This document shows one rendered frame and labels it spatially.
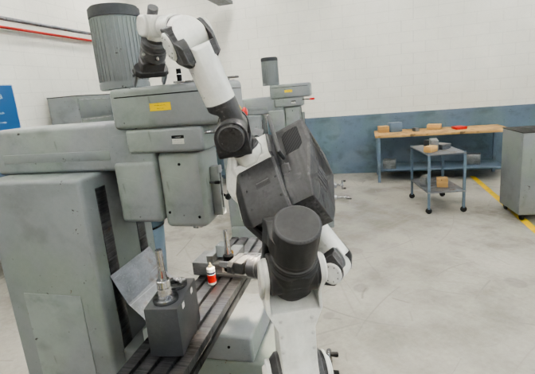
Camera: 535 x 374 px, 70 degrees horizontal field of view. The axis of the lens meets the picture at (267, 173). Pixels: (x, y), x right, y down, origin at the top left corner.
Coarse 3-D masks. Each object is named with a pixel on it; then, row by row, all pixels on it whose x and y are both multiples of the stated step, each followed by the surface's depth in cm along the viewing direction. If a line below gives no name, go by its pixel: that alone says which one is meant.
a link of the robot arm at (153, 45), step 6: (150, 6) 123; (156, 6) 124; (150, 12) 123; (156, 12) 123; (144, 42) 125; (150, 42) 125; (156, 42) 125; (144, 48) 126; (150, 48) 125; (156, 48) 125; (162, 48) 126; (156, 54) 127
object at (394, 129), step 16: (384, 128) 713; (400, 128) 706; (416, 128) 688; (432, 128) 701; (448, 128) 696; (464, 128) 669; (480, 128) 663; (496, 128) 647; (384, 160) 701; (480, 160) 674; (224, 176) 846
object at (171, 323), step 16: (176, 288) 141; (192, 288) 146; (160, 304) 131; (176, 304) 132; (192, 304) 145; (160, 320) 131; (176, 320) 130; (192, 320) 144; (160, 336) 132; (176, 336) 131; (192, 336) 143; (160, 352) 133; (176, 352) 133
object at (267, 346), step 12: (264, 336) 172; (132, 348) 172; (264, 348) 164; (216, 360) 161; (228, 360) 159; (204, 372) 164; (216, 372) 162; (228, 372) 160; (240, 372) 159; (252, 372) 158
